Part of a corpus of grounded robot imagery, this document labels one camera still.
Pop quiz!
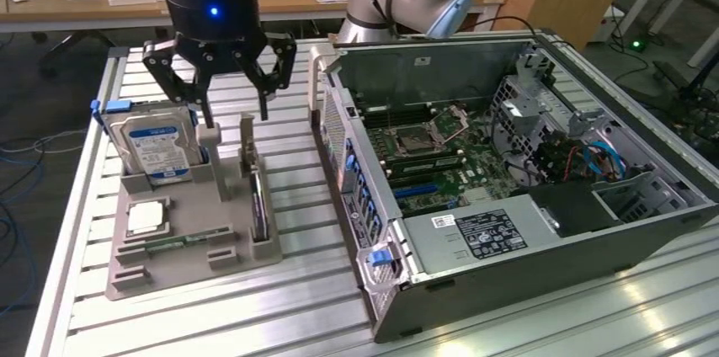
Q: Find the blue wire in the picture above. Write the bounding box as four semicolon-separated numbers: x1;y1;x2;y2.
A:
582;141;628;184

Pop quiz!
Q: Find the green motherboard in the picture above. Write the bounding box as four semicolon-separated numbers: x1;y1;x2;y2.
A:
359;99;535;219

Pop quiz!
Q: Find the grey parts rack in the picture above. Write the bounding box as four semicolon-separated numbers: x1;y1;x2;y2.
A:
104;120;285;301

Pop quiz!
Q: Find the blue expansion slot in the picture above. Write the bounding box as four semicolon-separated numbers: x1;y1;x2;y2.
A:
393;183;437;200

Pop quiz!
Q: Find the green graphics card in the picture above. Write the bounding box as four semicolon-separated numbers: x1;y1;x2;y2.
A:
239;114;273;245

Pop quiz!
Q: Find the hard disk with blue caddy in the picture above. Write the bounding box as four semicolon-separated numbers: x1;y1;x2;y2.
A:
89;95;212;185

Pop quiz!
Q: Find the black installed RAM stick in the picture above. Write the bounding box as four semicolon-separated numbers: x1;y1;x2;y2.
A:
387;155;459;175

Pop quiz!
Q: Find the white floor cable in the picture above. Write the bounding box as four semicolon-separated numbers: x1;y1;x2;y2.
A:
0;128;89;154

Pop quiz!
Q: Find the grey power supply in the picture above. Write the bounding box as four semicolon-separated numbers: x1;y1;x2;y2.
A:
403;194;563;274

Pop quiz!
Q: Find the metal disk bay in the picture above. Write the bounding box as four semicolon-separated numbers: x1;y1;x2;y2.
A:
488;76;564;152

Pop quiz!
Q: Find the blue floor cable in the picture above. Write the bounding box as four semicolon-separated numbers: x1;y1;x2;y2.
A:
0;153;47;317

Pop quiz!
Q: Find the CPU socket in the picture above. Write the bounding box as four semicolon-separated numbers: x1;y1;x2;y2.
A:
395;124;437;157

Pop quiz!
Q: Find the open grey PC case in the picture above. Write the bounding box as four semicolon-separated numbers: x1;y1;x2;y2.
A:
308;30;719;344

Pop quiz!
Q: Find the metal socket cover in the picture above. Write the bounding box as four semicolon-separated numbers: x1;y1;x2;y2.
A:
428;103;471;136

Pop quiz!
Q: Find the silver CPU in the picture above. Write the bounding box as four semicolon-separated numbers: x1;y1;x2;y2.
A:
124;202;171;237

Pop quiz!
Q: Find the blue case latch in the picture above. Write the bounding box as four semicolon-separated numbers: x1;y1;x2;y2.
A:
364;248;391;268

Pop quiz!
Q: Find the green RAM stick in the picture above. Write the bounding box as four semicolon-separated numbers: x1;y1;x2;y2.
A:
144;232;212;251

